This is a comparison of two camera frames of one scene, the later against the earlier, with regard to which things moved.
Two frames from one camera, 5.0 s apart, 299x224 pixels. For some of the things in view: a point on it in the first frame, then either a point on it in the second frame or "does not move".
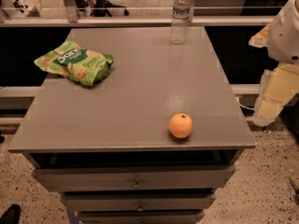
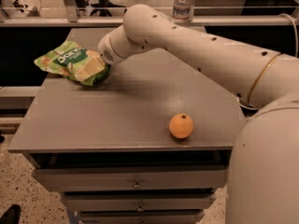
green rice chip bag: x=76 y=62 does not move
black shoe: x=11 y=216 does not move
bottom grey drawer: x=141 y=217 does not move
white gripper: x=285 y=37 to x=105 y=52
